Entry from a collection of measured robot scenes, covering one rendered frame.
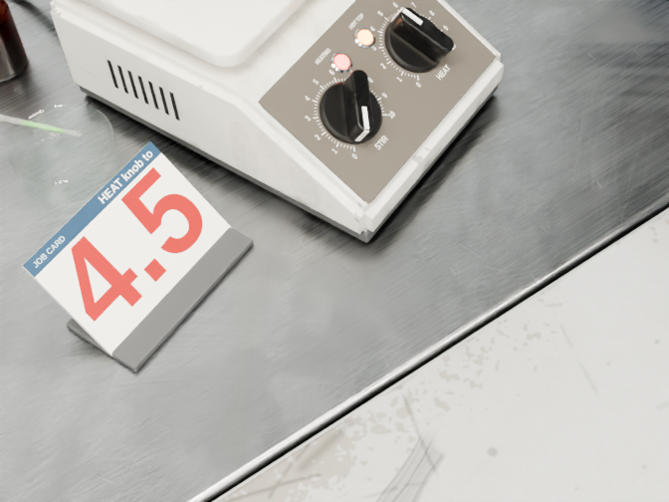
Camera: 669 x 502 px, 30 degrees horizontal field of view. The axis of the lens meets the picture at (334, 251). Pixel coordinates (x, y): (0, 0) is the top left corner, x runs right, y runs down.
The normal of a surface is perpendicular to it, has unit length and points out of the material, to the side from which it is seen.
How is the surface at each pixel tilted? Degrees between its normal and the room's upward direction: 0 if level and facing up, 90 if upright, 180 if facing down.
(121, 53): 90
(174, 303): 0
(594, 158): 0
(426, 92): 30
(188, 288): 0
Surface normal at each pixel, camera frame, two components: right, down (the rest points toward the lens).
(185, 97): -0.58, 0.68
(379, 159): 0.35, -0.29
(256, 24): -0.07, -0.59
